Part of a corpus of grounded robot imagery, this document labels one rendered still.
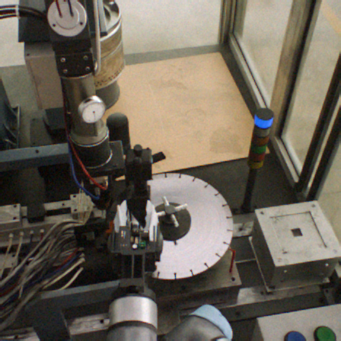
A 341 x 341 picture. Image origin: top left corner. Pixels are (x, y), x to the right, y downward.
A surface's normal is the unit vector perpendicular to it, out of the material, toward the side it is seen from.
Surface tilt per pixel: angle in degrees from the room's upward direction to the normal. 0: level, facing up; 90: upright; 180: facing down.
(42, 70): 90
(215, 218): 0
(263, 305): 0
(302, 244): 0
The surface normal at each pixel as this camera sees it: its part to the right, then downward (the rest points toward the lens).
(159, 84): 0.00, -0.65
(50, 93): 0.18, 0.75
